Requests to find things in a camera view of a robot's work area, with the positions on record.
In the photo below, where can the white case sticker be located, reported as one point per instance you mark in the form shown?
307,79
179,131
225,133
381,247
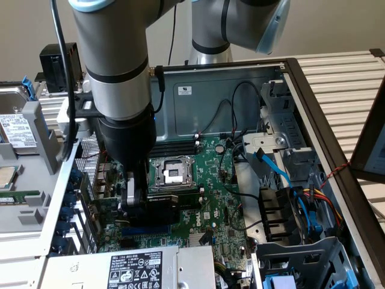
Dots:
185,90

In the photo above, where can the black table end cap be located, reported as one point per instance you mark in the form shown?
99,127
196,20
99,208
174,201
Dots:
377,52

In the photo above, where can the black CPU cooler block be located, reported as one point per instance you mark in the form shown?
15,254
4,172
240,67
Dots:
51,66

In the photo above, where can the dark framed monitor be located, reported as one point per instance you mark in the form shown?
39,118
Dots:
370,141

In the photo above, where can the black fan shroud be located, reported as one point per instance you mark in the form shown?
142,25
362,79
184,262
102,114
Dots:
276,210

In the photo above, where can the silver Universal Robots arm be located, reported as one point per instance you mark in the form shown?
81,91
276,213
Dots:
114,45

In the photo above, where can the silver hard disk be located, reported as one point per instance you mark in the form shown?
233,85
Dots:
18,132

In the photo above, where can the black SATA plug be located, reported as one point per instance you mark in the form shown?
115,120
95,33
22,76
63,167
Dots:
206,238

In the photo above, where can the blue expansion slot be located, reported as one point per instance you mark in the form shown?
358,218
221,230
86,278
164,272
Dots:
145,231

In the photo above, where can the blue drive tray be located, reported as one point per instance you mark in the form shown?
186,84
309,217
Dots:
279,283

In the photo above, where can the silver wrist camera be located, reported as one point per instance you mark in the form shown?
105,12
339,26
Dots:
63,119

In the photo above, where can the grey parts rack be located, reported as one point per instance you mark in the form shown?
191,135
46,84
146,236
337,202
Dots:
30,216

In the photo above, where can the metal CPU socket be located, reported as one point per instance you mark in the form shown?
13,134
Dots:
174,173

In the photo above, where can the black camera bracket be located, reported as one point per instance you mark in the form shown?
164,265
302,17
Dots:
79,113

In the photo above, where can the round coin battery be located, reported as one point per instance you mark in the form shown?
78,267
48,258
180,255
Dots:
219,149

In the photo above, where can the short black expansion slot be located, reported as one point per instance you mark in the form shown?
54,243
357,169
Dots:
127,244

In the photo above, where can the silver disk bay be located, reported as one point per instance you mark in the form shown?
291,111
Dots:
270,141

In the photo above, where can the grey drive cage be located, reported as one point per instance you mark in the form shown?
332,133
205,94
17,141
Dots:
285,256

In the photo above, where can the blue slot latch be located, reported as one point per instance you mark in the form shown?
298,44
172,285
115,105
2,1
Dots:
76,176
69,200
64,227
72,188
66,213
59,243

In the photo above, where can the silver power supply unit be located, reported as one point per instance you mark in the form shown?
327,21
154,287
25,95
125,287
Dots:
195,265

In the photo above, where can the installed green RAM stick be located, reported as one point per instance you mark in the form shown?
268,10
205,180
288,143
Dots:
189,201

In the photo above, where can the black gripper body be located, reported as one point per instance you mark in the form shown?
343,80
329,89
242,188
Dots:
127,135

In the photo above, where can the open grey PC case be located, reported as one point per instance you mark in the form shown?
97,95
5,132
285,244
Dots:
195,120

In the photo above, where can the green graphics card black cooler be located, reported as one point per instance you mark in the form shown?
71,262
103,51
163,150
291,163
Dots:
159,210

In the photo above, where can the loose green RAM stick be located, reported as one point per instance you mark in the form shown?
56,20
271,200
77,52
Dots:
18,197

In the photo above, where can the small silver heatsink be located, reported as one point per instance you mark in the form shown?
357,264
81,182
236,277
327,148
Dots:
194,241

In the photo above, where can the empty black RAM slot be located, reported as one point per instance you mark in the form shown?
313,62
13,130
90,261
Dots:
186,191
177,140
177,144
177,152
177,148

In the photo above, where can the blue disk carrier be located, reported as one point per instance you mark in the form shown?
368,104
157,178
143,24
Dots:
28,87

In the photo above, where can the silver CPU chip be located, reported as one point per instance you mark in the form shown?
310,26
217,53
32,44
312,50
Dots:
7,177

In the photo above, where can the green Dell motherboard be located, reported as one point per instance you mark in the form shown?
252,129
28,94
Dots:
210,192

